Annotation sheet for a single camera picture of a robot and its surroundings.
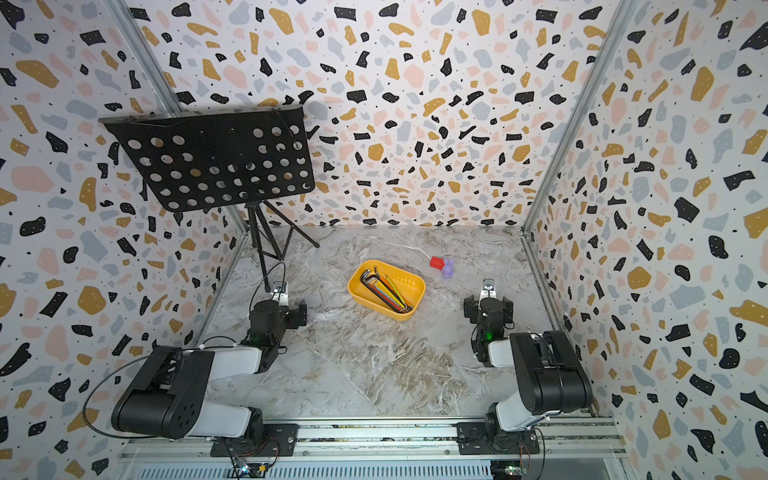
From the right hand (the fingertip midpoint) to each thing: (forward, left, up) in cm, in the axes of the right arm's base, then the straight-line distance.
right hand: (492, 296), depth 94 cm
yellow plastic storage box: (+7, +26, -5) cm, 27 cm away
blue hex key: (+2, +32, -5) cm, 33 cm away
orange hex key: (+5, +31, -5) cm, 32 cm away
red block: (+18, +17, -5) cm, 25 cm away
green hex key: (+6, +31, -5) cm, 32 cm away
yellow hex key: (+7, +35, -5) cm, 36 cm away
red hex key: (-1, +30, -5) cm, 30 cm away
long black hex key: (+8, +42, -4) cm, 43 cm away
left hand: (-3, +63, +2) cm, 63 cm away
